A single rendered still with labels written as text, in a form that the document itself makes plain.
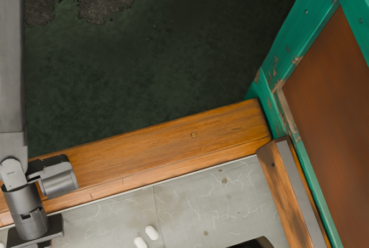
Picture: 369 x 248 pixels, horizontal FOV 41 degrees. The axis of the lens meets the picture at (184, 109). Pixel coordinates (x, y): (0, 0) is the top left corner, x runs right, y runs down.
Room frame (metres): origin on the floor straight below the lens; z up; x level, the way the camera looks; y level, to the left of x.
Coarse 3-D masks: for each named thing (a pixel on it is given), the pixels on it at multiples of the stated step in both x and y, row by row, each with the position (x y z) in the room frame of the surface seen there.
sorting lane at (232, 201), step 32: (256, 160) 0.28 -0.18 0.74; (128, 192) 0.16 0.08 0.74; (160, 192) 0.17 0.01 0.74; (192, 192) 0.18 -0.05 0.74; (224, 192) 0.20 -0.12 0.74; (256, 192) 0.21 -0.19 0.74; (64, 224) 0.07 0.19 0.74; (96, 224) 0.08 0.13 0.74; (128, 224) 0.09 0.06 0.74; (160, 224) 0.11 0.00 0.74; (192, 224) 0.12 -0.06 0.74; (224, 224) 0.13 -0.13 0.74; (256, 224) 0.15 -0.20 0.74
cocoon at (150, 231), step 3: (147, 228) 0.09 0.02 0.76; (150, 228) 0.09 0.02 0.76; (153, 228) 0.09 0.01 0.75; (147, 231) 0.09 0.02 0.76; (150, 231) 0.09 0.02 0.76; (153, 231) 0.09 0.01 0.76; (150, 234) 0.08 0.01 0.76; (153, 234) 0.08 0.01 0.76; (156, 234) 0.08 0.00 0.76; (150, 237) 0.08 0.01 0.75; (153, 237) 0.08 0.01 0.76; (156, 237) 0.08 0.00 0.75
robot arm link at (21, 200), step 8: (32, 184) 0.11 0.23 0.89; (40, 184) 0.12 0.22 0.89; (8, 192) 0.09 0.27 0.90; (16, 192) 0.09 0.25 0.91; (24, 192) 0.10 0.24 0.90; (32, 192) 0.10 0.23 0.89; (8, 200) 0.08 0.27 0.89; (16, 200) 0.08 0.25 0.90; (24, 200) 0.08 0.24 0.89; (32, 200) 0.09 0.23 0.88; (40, 200) 0.09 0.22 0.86; (16, 208) 0.07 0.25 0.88; (24, 208) 0.07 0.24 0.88; (32, 208) 0.07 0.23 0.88; (24, 216) 0.06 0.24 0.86
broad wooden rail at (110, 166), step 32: (160, 128) 0.30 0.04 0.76; (192, 128) 0.31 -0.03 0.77; (224, 128) 0.33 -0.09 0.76; (256, 128) 0.34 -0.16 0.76; (32, 160) 0.18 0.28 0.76; (96, 160) 0.20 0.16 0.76; (128, 160) 0.22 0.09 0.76; (160, 160) 0.23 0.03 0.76; (192, 160) 0.25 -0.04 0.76; (224, 160) 0.26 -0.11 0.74; (0, 192) 0.10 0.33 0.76; (96, 192) 0.14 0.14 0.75; (0, 224) 0.04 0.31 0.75
